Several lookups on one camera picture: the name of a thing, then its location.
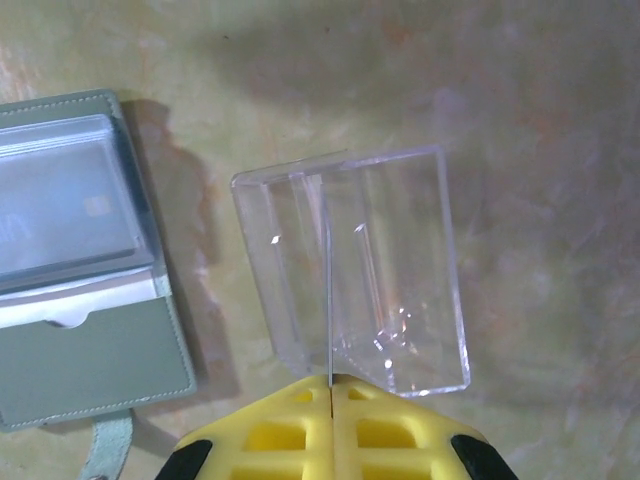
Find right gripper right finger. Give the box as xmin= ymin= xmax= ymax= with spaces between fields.
xmin=330 ymin=373 xmax=517 ymax=480

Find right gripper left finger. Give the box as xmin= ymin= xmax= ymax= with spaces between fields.
xmin=158 ymin=373 xmax=333 ymax=480

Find blue VIP chip card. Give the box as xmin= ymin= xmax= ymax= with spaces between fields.
xmin=325 ymin=172 xmax=336 ymax=390
xmin=0 ymin=144 xmax=147 ymax=281

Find clear acrylic card stand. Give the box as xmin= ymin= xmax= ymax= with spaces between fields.
xmin=229 ymin=142 xmax=474 ymax=400

